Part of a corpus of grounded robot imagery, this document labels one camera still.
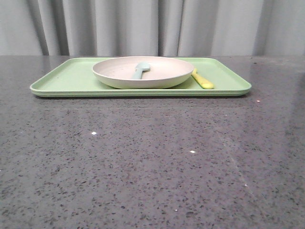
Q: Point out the cream round plate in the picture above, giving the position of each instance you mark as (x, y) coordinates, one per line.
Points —
(163, 73)

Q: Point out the yellow plastic fork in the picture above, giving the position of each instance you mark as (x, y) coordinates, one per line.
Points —
(204, 83)

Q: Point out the light blue plastic spoon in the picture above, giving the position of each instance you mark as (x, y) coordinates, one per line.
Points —
(139, 69)

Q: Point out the light green plastic tray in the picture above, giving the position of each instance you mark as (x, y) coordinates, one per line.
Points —
(75, 78)

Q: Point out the grey pleated curtain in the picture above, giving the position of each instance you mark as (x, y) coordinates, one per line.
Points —
(152, 27)

